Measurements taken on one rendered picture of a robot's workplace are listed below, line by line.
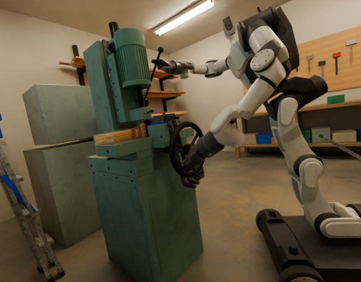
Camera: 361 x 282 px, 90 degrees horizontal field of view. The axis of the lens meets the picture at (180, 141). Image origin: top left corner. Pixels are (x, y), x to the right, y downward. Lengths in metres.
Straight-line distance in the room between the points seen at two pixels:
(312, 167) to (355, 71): 3.08
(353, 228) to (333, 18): 3.47
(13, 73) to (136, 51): 2.48
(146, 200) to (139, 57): 0.79
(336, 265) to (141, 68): 1.42
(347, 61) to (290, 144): 3.08
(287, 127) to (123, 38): 1.00
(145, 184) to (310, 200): 0.91
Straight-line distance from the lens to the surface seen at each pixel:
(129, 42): 1.18
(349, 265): 1.33
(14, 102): 3.34
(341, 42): 4.16
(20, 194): 1.53
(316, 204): 1.30
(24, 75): 3.46
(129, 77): 1.13
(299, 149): 1.17
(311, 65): 4.12
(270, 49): 0.72
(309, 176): 1.17
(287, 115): 1.08
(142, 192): 0.98
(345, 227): 1.36
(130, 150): 0.91
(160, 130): 0.95
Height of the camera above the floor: 0.98
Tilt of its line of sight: 7 degrees down
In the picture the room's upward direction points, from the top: 8 degrees counter-clockwise
